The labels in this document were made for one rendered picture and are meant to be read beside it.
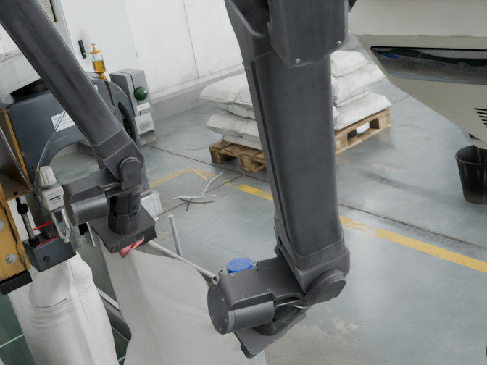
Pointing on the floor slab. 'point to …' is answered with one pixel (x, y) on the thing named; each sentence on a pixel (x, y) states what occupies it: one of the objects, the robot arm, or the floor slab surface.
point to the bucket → (473, 173)
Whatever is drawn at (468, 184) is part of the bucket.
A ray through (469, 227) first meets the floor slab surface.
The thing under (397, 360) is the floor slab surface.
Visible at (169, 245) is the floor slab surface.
